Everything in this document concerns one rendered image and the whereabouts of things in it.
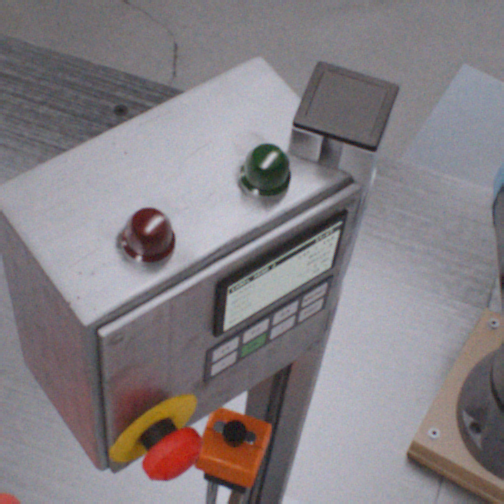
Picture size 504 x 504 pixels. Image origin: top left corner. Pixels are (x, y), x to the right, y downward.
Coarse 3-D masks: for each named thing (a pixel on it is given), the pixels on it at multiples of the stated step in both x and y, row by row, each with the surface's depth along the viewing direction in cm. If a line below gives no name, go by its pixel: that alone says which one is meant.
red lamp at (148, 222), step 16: (144, 208) 54; (128, 224) 53; (144, 224) 53; (160, 224) 53; (128, 240) 54; (144, 240) 53; (160, 240) 53; (128, 256) 54; (144, 256) 54; (160, 256) 54
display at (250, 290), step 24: (336, 216) 59; (312, 240) 59; (336, 240) 61; (264, 264) 57; (288, 264) 59; (312, 264) 61; (240, 288) 58; (264, 288) 60; (288, 288) 62; (216, 312) 59; (240, 312) 60; (216, 336) 61
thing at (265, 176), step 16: (272, 144) 56; (256, 160) 56; (272, 160) 56; (288, 160) 56; (240, 176) 57; (256, 176) 56; (272, 176) 56; (288, 176) 57; (256, 192) 57; (272, 192) 57
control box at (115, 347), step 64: (256, 64) 62; (128, 128) 59; (192, 128) 59; (256, 128) 59; (0, 192) 56; (64, 192) 56; (128, 192) 57; (192, 192) 57; (320, 192) 58; (64, 256) 54; (192, 256) 55; (256, 256) 57; (64, 320) 55; (128, 320) 54; (192, 320) 58; (320, 320) 70; (64, 384) 63; (128, 384) 59; (192, 384) 65; (256, 384) 72; (128, 448) 66
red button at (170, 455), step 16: (144, 432) 65; (160, 432) 65; (176, 432) 64; (192, 432) 65; (160, 448) 64; (176, 448) 64; (192, 448) 64; (144, 464) 64; (160, 464) 64; (176, 464) 64; (192, 464) 65; (160, 480) 65
